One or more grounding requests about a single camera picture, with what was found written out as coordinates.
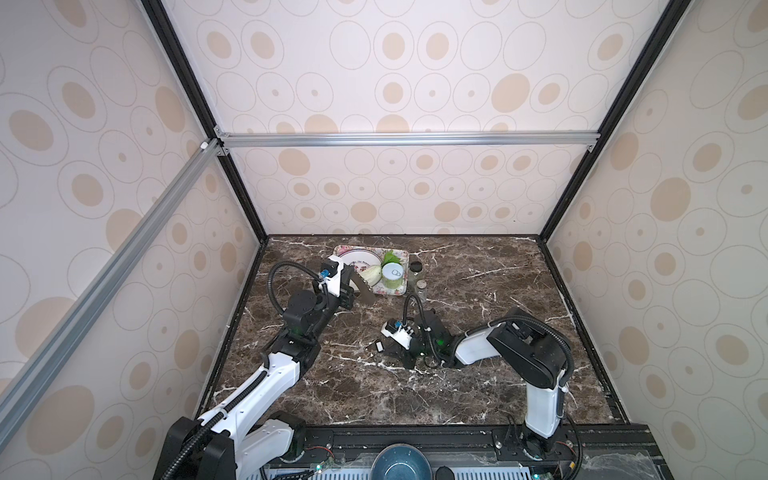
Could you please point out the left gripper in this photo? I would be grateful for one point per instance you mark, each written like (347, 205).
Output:
(343, 298)

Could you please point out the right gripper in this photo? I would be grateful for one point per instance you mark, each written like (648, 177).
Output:
(401, 354)

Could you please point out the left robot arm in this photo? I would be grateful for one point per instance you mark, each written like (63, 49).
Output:
(258, 372)

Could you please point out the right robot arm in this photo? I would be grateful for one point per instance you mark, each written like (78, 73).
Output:
(538, 353)

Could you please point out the pale green cabbage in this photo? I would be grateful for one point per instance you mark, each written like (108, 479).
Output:
(372, 275)

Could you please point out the white plate with red text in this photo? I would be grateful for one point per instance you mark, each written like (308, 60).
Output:
(360, 259)

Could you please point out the floral rectangular tray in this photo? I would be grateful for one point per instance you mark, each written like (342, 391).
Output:
(380, 289)

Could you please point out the small clear glass bottle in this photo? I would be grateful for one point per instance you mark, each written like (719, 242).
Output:
(421, 290)

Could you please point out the green leafy vegetable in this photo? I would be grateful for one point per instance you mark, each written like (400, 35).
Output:
(390, 258)

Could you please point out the dark lid spice jar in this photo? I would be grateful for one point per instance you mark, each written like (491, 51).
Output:
(416, 272)

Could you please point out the blue bowl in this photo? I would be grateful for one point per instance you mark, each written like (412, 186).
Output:
(400, 462)

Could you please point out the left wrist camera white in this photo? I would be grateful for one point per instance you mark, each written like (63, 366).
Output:
(335, 269)

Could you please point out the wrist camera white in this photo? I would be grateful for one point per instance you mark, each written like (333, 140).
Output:
(335, 269)
(399, 331)

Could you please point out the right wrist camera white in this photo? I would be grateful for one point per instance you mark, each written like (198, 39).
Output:
(399, 331)

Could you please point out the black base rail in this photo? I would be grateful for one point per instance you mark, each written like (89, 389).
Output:
(580, 451)

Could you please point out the horizontal aluminium rail back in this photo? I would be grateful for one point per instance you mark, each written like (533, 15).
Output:
(358, 139)

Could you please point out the black vertical frame post left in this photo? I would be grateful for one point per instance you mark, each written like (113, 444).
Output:
(161, 24)

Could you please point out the black vertical frame post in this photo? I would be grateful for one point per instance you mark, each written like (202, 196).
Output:
(161, 24)
(650, 53)

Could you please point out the aluminium rail left wall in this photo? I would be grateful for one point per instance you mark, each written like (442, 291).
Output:
(43, 367)

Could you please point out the black vertical frame post right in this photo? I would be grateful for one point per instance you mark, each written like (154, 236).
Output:
(650, 53)

